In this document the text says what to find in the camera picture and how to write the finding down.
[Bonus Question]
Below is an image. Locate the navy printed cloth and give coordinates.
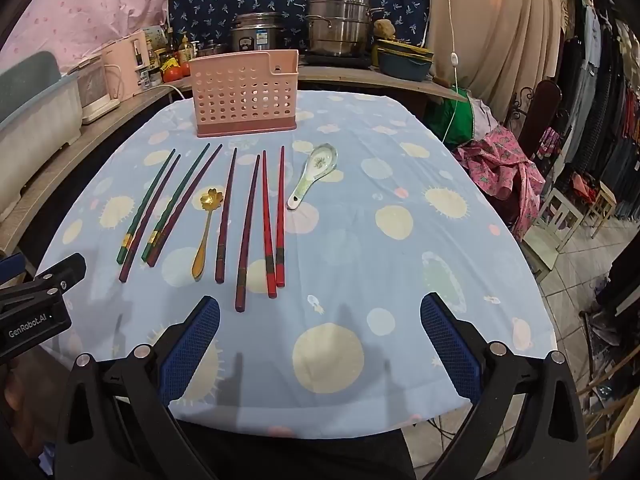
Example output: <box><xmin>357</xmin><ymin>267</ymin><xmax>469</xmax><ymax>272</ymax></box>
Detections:
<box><xmin>167</xmin><ymin>0</ymin><xmax>431</xmax><ymax>54</ymax></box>

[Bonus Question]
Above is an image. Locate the green cloth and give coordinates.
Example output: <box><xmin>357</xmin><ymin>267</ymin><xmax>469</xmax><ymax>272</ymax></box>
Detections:
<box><xmin>430</xmin><ymin>87</ymin><xmax>474</xmax><ymax>149</ymax></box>

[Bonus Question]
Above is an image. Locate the blue patterned tablecloth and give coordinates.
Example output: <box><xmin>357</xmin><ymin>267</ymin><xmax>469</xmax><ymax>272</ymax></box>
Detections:
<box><xmin>35</xmin><ymin>89</ymin><xmax>558</xmax><ymax>438</ymax></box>

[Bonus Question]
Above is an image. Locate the white ceramic soup spoon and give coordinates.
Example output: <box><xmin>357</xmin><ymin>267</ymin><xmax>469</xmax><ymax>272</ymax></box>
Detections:
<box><xmin>286</xmin><ymin>143</ymin><xmax>338</xmax><ymax>211</ymax></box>

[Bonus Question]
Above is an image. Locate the pink electric kettle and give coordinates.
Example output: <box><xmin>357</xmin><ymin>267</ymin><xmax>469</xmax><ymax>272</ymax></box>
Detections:
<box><xmin>102</xmin><ymin>30</ymin><xmax>151</xmax><ymax>99</ymax></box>

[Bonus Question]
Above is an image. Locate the beige curtain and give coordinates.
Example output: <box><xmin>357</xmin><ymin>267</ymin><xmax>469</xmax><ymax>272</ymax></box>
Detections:
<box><xmin>427</xmin><ymin>0</ymin><xmax>577</xmax><ymax>111</ymax></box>

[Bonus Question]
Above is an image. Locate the dark dish with yellow rim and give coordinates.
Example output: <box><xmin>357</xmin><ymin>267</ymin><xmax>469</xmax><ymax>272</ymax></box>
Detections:
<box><xmin>376</xmin><ymin>37</ymin><xmax>435</xmax><ymax>62</ymax></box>

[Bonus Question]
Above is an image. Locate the dark wooden chair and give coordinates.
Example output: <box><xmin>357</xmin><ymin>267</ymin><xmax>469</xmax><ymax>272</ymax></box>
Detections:
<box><xmin>505</xmin><ymin>79</ymin><xmax>564</xmax><ymax>161</ymax></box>

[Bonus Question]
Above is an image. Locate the pink dotted cloth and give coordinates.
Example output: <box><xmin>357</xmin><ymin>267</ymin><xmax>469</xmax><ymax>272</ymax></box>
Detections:
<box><xmin>0</xmin><ymin>0</ymin><xmax>194</xmax><ymax>77</ymax></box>

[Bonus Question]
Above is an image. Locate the maroon chopstick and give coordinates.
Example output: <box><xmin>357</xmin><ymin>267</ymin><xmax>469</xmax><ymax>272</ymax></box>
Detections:
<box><xmin>235</xmin><ymin>154</ymin><xmax>261</xmax><ymax>313</ymax></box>
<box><xmin>215</xmin><ymin>147</ymin><xmax>238</xmax><ymax>285</ymax></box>

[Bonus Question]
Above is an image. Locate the row of hanging clothes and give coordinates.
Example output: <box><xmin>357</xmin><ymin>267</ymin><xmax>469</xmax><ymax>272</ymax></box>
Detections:
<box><xmin>550</xmin><ymin>0</ymin><xmax>640</xmax><ymax>222</ymax></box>

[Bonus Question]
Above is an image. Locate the green chopstick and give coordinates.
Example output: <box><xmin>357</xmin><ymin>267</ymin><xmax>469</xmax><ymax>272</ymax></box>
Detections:
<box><xmin>141</xmin><ymin>142</ymin><xmax>211</xmax><ymax>262</ymax></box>
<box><xmin>116</xmin><ymin>148</ymin><xmax>177</xmax><ymax>266</ymax></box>

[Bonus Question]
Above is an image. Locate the gold flower spoon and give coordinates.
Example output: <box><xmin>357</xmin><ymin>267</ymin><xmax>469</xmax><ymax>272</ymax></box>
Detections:
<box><xmin>191</xmin><ymin>188</ymin><xmax>223</xmax><ymax>281</ymax></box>

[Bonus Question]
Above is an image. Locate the black induction cooker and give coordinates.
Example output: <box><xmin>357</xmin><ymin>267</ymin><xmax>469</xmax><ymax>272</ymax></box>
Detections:
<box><xmin>300</xmin><ymin>50</ymin><xmax>374</xmax><ymax>67</ymax></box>

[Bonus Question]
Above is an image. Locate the pink floral cloth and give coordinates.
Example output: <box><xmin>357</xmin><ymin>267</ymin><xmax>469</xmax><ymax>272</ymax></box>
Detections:
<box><xmin>452</xmin><ymin>127</ymin><xmax>546</xmax><ymax>242</ymax></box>

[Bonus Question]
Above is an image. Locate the silver rice cooker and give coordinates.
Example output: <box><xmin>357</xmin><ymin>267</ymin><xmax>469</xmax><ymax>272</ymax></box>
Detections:
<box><xmin>230</xmin><ymin>12</ymin><xmax>286</xmax><ymax>54</ymax></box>

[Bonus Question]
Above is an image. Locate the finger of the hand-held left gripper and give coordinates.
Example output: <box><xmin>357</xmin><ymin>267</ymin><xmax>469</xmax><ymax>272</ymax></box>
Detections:
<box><xmin>30</xmin><ymin>253</ymin><xmax>88</xmax><ymax>295</ymax></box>

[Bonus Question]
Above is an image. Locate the small wooden stool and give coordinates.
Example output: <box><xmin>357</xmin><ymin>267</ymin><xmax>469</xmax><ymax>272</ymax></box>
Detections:
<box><xmin>590</xmin><ymin>180</ymin><xmax>619</xmax><ymax>239</ymax></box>

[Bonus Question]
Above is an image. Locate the pink perforated utensil holder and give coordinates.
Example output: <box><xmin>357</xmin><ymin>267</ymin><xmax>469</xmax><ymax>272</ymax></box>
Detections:
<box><xmin>189</xmin><ymin>50</ymin><xmax>300</xmax><ymax>139</ymax></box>

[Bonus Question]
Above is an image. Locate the dark red chopstick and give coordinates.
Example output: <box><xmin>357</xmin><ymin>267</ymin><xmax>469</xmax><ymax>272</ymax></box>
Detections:
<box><xmin>147</xmin><ymin>144</ymin><xmax>223</xmax><ymax>268</ymax></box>
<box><xmin>118</xmin><ymin>154</ymin><xmax>182</xmax><ymax>283</ymax></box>

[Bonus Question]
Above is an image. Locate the stainless steel steamer pot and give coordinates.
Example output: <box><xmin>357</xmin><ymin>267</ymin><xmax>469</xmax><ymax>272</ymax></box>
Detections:
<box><xmin>305</xmin><ymin>0</ymin><xmax>384</xmax><ymax>59</ymax></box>

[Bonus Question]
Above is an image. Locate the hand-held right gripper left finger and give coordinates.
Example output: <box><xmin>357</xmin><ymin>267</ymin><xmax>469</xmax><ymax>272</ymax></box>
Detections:
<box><xmin>54</xmin><ymin>295</ymin><xmax>221</xmax><ymax>480</ymax></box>

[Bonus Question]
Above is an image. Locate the white stool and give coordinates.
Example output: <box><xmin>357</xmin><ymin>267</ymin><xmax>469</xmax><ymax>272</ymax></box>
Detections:
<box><xmin>522</xmin><ymin>187</ymin><xmax>586</xmax><ymax>281</ymax></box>

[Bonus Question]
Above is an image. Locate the white storage box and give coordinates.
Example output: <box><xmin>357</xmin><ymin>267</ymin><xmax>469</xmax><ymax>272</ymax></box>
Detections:
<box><xmin>0</xmin><ymin>50</ymin><xmax>84</xmax><ymax>167</ymax></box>

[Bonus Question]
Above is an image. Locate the white countertop appliance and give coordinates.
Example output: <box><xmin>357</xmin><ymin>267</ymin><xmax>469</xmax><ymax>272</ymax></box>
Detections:
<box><xmin>75</xmin><ymin>57</ymin><xmax>124</xmax><ymax>125</ymax></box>

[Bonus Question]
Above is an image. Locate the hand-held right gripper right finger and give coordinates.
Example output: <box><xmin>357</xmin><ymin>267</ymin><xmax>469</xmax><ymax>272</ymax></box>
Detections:
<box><xmin>420</xmin><ymin>292</ymin><xmax>591</xmax><ymax>480</ymax></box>

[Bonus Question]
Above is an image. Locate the blue baking dish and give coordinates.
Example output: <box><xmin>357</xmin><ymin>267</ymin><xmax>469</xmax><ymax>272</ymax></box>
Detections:
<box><xmin>376</xmin><ymin>52</ymin><xmax>434</xmax><ymax>81</ymax></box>

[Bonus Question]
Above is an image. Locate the bright red chopstick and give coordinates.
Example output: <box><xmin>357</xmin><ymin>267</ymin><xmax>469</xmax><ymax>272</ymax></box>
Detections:
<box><xmin>275</xmin><ymin>146</ymin><xmax>286</xmax><ymax>288</ymax></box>
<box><xmin>261</xmin><ymin>150</ymin><xmax>278</xmax><ymax>299</ymax></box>

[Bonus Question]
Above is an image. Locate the wooden counter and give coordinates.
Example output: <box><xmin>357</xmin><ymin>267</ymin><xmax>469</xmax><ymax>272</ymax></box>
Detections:
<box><xmin>0</xmin><ymin>62</ymin><xmax>469</xmax><ymax>257</ymax></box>

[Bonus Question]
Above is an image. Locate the white cable with switch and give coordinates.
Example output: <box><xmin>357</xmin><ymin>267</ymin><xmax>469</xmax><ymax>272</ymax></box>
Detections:
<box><xmin>440</xmin><ymin>0</ymin><xmax>462</xmax><ymax>144</ymax></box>

